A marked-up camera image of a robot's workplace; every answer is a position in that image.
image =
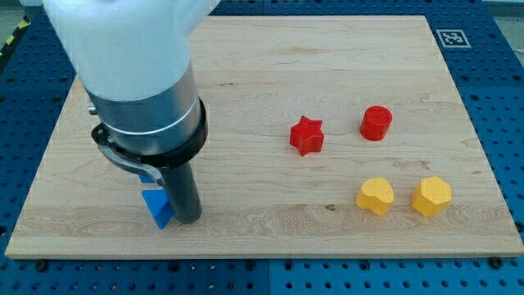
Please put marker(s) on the red star block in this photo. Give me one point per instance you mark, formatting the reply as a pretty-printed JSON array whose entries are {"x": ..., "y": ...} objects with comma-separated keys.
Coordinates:
[{"x": 307, "y": 136}]

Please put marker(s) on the wooden board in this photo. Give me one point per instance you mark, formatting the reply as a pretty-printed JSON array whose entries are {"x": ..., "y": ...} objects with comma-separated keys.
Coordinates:
[{"x": 257, "y": 77}]

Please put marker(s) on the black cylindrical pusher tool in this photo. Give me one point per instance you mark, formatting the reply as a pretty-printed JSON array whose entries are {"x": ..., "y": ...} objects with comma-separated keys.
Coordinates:
[{"x": 181, "y": 190}]

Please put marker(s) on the red cylinder block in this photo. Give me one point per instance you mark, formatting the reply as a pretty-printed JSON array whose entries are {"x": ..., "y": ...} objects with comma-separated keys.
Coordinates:
[{"x": 375, "y": 123}]

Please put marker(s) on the blue triangular block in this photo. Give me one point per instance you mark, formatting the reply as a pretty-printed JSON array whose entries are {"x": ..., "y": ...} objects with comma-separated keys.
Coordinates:
[{"x": 157, "y": 202}]

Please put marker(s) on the yellow heart block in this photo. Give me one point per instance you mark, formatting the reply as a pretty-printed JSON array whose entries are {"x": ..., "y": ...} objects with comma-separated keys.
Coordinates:
[{"x": 376, "y": 195}]

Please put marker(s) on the yellow hexagon block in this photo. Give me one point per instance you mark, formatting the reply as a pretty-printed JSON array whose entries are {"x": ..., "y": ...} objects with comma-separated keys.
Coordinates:
[{"x": 431, "y": 196}]

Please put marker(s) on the white fiducial marker tag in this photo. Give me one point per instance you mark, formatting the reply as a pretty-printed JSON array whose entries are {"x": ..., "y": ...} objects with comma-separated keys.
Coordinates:
[{"x": 453, "y": 38}]

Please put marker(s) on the black bolt front left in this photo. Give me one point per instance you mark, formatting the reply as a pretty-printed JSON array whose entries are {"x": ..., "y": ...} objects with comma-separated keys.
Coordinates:
[{"x": 41, "y": 265}]

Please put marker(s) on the black bolt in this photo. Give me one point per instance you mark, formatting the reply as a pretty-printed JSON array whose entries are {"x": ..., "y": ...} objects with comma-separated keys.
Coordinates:
[
  {"x": 41, "y": 265},
  {"x": 496, "y": 262}
]

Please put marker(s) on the black bolt front right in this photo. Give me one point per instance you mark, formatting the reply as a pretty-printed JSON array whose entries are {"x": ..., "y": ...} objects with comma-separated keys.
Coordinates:
[{"x": 496, "y": 262}]

